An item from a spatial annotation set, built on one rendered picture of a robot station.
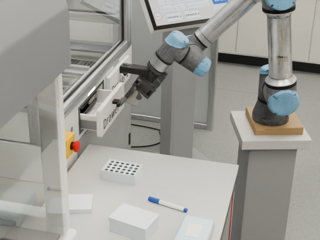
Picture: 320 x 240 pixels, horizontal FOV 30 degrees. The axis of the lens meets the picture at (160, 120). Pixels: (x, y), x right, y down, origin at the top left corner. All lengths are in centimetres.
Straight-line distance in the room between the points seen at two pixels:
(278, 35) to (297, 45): 301
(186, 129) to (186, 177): 136
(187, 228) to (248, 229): 90
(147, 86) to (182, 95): 114
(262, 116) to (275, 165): 21
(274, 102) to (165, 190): 54
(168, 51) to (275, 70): 40
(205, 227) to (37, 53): 82
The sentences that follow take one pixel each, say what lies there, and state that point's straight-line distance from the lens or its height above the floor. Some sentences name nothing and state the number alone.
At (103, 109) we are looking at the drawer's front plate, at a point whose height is 92.
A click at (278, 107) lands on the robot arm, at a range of 226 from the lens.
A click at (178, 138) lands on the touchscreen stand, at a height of 25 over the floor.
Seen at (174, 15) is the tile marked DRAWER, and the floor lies 101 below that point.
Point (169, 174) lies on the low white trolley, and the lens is 212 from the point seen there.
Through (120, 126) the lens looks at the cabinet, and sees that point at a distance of 278.
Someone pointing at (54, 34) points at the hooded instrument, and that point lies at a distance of 129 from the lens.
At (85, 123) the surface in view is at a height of 86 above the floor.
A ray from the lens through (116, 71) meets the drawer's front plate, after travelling 256.
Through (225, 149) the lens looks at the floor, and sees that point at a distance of 389.
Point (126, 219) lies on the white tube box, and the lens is 180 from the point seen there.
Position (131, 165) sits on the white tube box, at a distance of 211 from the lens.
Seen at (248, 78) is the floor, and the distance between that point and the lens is 505.
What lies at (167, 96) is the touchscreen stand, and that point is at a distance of 334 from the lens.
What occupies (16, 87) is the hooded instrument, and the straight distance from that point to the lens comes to 115.
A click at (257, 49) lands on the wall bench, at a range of 521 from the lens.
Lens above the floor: 186
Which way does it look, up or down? 26 degrees down
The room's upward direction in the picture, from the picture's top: 1 degrees clockwise
